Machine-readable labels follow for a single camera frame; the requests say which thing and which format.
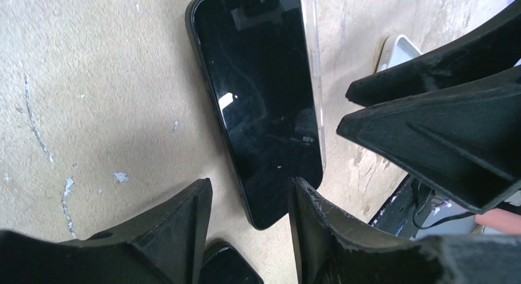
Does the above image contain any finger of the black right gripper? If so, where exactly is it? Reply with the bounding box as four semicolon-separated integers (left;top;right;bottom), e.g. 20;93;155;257
346;0;520;107
337;66;520;214

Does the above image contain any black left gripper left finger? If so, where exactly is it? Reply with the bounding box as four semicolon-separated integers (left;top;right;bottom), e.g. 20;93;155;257
1;178;213;283

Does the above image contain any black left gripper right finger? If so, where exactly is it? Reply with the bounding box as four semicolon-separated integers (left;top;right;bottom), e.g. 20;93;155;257
288;177;520;283

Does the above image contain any black smartphone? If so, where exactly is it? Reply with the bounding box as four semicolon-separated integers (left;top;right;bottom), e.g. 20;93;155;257
185;0;324;231

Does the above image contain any black phone lying centre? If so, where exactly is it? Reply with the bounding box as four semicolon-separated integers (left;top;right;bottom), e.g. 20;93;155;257
198;239;264;284

